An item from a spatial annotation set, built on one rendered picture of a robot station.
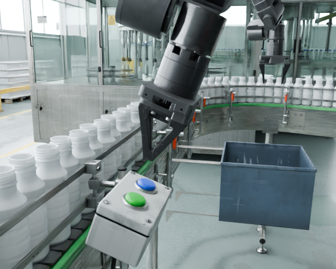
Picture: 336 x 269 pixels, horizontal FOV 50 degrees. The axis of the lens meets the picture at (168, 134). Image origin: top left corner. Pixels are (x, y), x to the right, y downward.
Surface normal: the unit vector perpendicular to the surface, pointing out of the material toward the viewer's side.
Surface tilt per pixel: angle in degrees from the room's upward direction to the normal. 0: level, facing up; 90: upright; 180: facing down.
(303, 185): 90
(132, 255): 90
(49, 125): 90
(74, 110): 90
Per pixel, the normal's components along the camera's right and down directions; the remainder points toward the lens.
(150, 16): -0.20, 0.47
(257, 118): -0.05, 0.22
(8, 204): 0.51, -0.51
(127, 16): -0.29, 0.70
